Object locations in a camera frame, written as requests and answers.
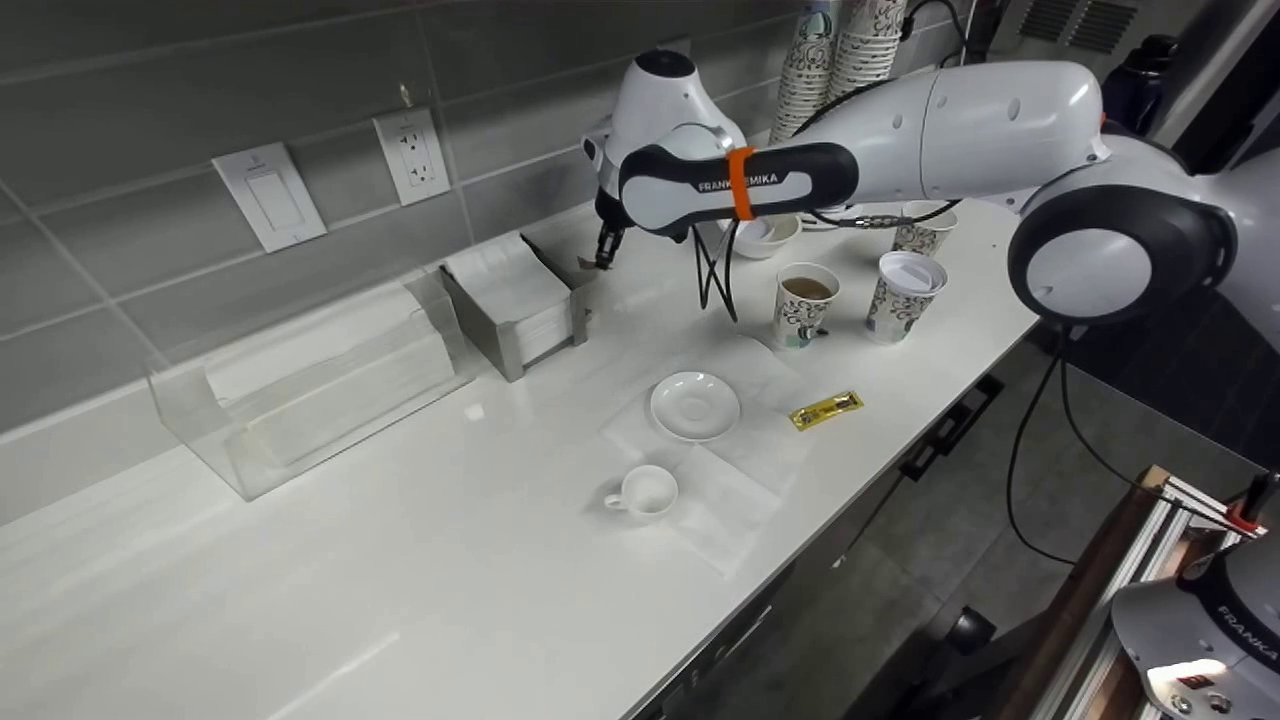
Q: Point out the yellow sauce packet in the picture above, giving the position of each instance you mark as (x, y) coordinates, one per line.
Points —
(824, 411)

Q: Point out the white ceramic mug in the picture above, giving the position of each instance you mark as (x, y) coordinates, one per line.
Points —
(646, 490)

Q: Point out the patterned paper cup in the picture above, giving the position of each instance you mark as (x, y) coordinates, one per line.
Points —
(801, 320)
(906, 285)

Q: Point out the stacked paper cups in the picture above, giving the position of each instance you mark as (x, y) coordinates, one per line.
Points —
(838, 44)

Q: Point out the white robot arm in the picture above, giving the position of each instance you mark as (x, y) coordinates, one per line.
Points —
(1106, 225)

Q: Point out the white power outlet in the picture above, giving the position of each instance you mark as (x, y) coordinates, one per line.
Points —
(413, 155)

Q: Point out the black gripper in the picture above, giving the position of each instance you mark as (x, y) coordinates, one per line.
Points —
(674, 216)

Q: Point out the metal napkin dispenser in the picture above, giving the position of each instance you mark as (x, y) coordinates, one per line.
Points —
(508, 303)

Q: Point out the white light switch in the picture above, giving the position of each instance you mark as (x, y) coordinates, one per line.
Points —
(269, 194)

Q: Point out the clear acrylic tray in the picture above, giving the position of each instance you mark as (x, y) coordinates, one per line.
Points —
(316, 384)

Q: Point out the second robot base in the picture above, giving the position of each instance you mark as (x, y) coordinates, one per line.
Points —
(1174, 615)

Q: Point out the brown paper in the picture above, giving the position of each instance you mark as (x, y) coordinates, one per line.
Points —
(807, 285)

